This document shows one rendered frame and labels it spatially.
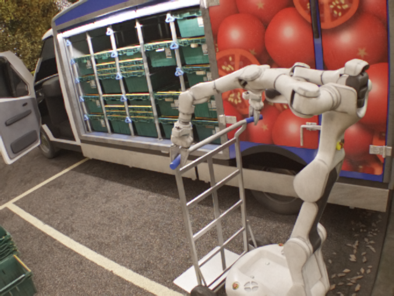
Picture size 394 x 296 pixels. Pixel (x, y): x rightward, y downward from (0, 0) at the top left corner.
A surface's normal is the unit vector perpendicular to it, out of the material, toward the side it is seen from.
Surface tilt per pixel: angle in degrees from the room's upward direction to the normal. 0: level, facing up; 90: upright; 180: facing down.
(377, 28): 90
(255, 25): 90
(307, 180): 88
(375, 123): 90
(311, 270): 68
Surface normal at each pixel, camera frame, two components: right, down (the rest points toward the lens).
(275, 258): -0.76, 0.11
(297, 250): -0.74, 0.37
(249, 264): 0.55, -0.14
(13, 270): 0.76, 0.04
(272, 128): -0.58, 0.40
